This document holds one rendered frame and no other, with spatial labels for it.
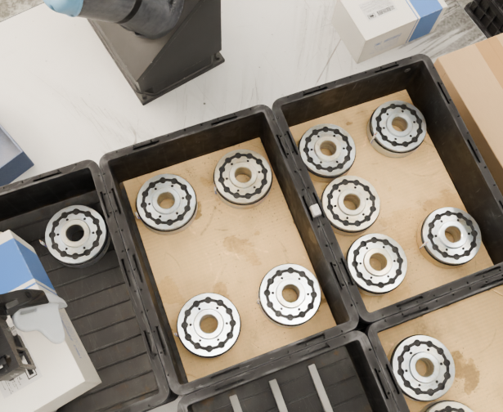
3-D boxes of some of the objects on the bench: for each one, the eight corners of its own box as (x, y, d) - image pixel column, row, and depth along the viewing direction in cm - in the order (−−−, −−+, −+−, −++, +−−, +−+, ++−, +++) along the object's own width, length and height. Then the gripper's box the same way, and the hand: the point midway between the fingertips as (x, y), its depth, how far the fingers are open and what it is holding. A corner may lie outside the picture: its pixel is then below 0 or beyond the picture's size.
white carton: (406, -10, 135) (418, -37, 126) (433, 31, 132) (447, 6, 123) (330, 21, 131) (337, -5, 123) (357, 64, 128) (366, 40, 120)
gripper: (-166, 454, 45) (-51, 434, 64) (63, 324, 49) (108, 342, 68) (-203, 356, 47) (-81, 365, 66) (20, 238, 51) (75, 279, 70)
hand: (5, 332), depth 68 cm, fingers closed on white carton, 13 cm apart
